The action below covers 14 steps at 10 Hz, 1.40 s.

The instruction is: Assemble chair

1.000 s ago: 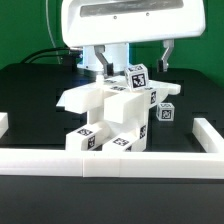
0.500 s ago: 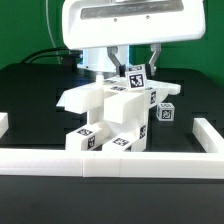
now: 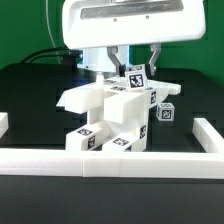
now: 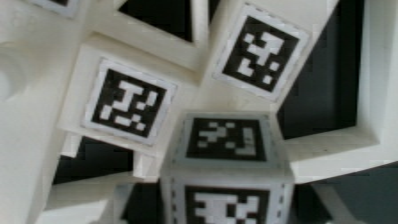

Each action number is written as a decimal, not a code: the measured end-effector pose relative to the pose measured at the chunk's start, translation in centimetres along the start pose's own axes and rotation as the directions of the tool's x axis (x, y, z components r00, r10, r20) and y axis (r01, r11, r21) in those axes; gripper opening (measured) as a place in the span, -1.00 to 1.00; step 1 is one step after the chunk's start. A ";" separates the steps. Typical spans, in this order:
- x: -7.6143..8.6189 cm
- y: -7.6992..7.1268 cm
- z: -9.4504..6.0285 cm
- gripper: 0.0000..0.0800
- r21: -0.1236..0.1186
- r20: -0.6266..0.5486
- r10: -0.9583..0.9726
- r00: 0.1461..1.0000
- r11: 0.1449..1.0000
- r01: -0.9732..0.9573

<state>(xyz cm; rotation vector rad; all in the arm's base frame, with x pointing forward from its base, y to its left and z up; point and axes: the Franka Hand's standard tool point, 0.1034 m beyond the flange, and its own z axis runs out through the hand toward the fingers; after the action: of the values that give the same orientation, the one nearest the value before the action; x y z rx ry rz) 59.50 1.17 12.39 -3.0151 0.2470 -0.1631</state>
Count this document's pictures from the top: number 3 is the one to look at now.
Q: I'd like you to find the white chair seat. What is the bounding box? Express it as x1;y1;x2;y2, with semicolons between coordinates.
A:
86;96;149;153

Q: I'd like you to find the white chair back frame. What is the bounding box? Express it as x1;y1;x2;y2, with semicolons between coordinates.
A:
57;77;181;124

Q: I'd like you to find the white U-shaped fence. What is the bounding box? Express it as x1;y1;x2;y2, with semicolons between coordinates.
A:
0;118;224;179

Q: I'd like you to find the thin white cable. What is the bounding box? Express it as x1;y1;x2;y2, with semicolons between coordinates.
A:
45;0;63;64

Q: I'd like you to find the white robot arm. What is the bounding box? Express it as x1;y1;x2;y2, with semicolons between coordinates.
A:
62;0;206;72

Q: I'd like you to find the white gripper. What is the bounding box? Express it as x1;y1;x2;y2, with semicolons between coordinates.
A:
62;0;206;76

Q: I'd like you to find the black cable bundle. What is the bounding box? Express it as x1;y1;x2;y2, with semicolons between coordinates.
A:
20;46;84;65

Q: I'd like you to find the white part at left edge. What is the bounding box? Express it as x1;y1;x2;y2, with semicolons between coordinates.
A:
0;112;8;138

